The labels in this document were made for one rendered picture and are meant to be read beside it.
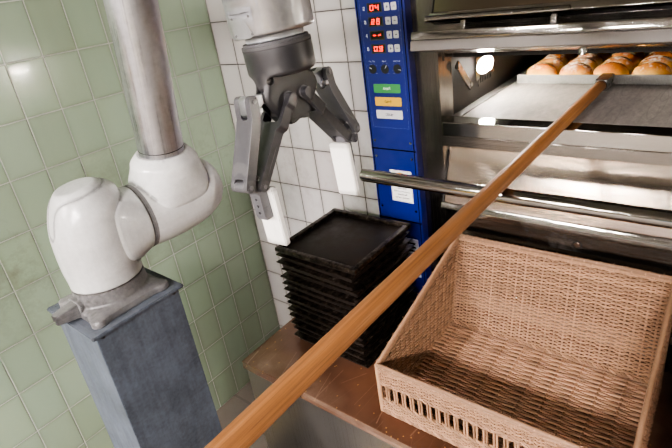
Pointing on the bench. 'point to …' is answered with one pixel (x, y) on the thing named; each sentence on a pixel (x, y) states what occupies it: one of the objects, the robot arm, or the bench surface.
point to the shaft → (383, 295)
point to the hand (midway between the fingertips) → (315, 208)
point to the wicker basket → (511, 431)
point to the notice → (402, 190)
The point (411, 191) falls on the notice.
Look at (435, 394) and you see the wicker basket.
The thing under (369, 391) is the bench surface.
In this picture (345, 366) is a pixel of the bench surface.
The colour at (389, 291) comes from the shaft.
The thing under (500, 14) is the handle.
